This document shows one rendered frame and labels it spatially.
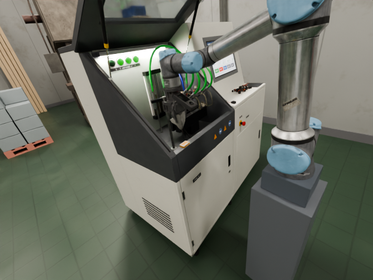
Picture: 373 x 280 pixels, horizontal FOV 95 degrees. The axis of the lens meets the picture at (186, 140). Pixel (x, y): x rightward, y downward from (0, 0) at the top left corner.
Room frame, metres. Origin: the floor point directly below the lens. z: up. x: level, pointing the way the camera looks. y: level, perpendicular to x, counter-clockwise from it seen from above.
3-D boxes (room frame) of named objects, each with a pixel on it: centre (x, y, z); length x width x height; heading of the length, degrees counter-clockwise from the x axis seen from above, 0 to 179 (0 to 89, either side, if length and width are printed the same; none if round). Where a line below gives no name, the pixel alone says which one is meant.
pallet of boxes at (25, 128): (3.55, 3.42, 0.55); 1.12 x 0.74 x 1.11; 40
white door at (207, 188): (0.95, -0.15, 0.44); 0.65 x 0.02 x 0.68; 137
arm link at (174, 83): (0.81, 0.03, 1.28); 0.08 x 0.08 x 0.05
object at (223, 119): (0.96, -0.14, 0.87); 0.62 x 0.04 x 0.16; 137
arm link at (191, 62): (0.75, -0.06, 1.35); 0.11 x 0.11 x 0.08; 46
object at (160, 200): (1.14, 0.06, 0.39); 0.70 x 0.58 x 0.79; 137
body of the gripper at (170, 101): (0.82, 0.03, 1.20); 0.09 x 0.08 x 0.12; 46
